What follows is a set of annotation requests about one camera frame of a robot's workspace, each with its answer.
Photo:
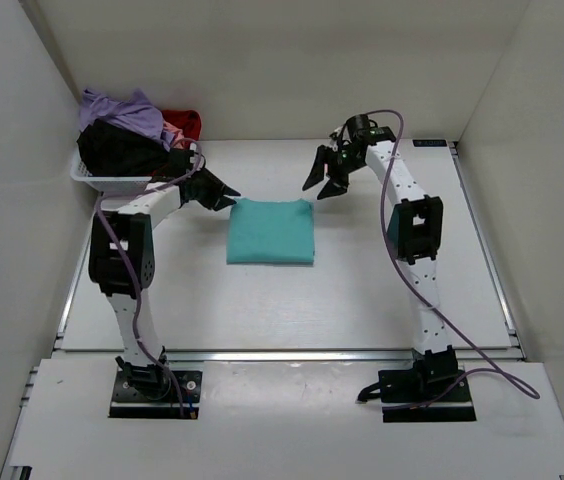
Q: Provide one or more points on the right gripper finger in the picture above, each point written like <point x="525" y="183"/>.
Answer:
<point x="333" y="188"/>
<point x="317" y="171"/>

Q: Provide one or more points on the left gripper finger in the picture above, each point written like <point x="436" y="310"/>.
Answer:
<point x="219" y="186"/>
<point x="222" y="202"/>

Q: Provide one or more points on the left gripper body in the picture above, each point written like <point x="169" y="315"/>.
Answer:
<point x="203" y="189"/>

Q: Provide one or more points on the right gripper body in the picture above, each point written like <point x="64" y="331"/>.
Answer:
<point x="340" y="166"/>

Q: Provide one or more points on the teal t shirt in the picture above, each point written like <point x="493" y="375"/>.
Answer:
<point x="271" y="233"/>

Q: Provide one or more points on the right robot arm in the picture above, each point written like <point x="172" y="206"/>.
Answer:
<point x="412" y="235"/>

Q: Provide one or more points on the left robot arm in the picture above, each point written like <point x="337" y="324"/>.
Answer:
<point x="122" y="264"/>

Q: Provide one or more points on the pink t shirt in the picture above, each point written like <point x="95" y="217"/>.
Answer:
<point x="173" y="137"/>

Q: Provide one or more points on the black label sticker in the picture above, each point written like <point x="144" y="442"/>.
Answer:
<point x="429" y="143"/>

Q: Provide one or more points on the red t shirt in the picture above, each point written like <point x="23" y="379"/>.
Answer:
<point x="187" y="120"/>

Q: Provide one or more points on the purple t shirt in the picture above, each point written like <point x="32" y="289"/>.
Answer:
<point x="137" y="114"/>

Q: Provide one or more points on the black t shirt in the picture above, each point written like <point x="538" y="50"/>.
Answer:
<point x="108" y="151"/>

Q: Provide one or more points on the white plastic basket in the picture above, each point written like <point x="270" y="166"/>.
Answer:
<point x="79" y="173"/>

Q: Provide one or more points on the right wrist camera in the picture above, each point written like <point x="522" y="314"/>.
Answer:
<point x="361" y="130"/>

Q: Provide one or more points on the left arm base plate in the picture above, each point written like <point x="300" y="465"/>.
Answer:
<point x="148" y="393"/>

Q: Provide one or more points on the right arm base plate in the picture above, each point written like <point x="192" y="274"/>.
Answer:
<point x="426" y="392"/>

